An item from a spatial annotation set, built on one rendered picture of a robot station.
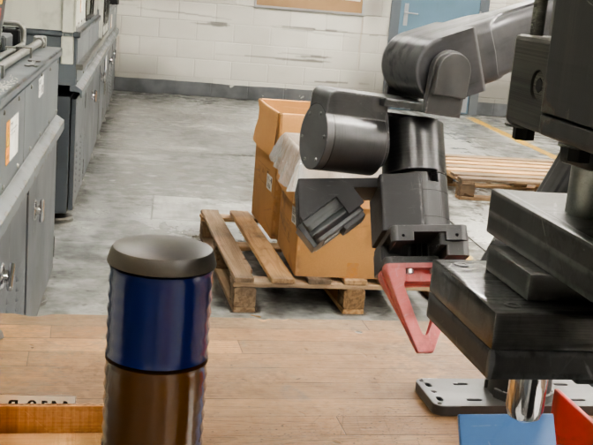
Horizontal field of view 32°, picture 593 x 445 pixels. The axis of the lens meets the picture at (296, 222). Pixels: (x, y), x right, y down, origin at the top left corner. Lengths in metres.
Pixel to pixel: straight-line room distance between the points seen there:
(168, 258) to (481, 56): 0.60
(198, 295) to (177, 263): 0.02
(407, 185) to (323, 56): 10.65
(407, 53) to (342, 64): 10.66
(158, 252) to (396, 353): 0.82
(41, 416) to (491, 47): 0.50
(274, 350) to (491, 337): 0.63
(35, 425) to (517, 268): 0.49
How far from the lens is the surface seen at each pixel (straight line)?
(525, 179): 7.08
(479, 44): 0.92
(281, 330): 1.21
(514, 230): 0.60
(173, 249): 0.37
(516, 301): 0.55
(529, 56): 0.58
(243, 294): 4.12
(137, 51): 11.38
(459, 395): 1.05
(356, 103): 0.89
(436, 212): 0.90
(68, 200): 5.31
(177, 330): 0.37
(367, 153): 0.89
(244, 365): 1.09
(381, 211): 0.88
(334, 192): 0.89
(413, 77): 0.90
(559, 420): 0.96
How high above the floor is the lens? 1.29
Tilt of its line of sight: 13 degrees down
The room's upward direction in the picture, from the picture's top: 5 degrees clockwise
